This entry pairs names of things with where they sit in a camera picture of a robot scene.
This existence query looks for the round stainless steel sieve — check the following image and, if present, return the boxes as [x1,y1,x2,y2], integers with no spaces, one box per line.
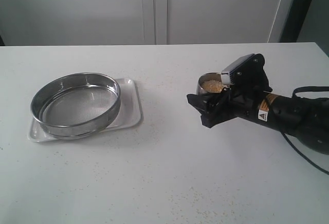
[30,72,121,140]

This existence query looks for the yellow millet grains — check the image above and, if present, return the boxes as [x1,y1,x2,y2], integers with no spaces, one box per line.
[201,80,226,93]

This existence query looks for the white cabinet doors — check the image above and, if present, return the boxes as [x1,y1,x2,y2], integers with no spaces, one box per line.
[1,0,293,46]

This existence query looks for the stainless steel cup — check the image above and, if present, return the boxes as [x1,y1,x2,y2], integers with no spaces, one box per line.
[196,72,227,95]

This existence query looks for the white plastic tray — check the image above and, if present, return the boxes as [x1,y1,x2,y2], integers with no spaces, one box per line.
[27,78,142,142]

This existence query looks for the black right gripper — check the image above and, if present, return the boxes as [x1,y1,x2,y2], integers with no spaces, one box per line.
[187,53,272,128]

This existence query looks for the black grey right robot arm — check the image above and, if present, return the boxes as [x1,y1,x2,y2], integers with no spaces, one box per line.
[187,53,328,154]

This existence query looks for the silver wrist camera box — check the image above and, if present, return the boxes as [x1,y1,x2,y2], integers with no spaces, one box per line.
[221,53,255,85]

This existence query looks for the dark vertical post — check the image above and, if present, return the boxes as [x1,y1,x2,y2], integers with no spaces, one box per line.
[279,0,312,43]

